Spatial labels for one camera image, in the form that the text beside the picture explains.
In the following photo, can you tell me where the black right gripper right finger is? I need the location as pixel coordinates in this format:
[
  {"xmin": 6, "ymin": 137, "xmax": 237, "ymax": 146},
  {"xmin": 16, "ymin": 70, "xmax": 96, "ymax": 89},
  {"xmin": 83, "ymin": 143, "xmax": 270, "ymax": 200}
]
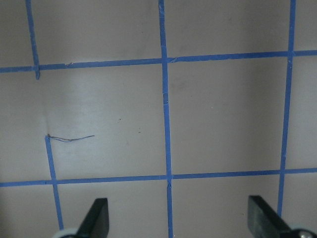
[{"xmin": 247, "ymin": 195, "xmax": 297, "ymax": 238}]

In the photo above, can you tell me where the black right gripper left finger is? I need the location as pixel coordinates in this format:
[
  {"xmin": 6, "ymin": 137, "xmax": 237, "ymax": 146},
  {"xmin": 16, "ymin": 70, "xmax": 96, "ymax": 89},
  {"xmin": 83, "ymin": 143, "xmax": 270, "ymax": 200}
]
[{"xmin": 75, "ymin": 198, "xmax": 109, "ymax": 238}]

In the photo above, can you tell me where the thin loose wire strand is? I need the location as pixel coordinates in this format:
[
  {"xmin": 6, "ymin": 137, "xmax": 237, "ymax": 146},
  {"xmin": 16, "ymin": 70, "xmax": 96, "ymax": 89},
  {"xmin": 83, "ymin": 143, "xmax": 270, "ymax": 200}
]
[{"xmin": 47, "ymin": 133, "xmax": 95, "ymax": 143}]

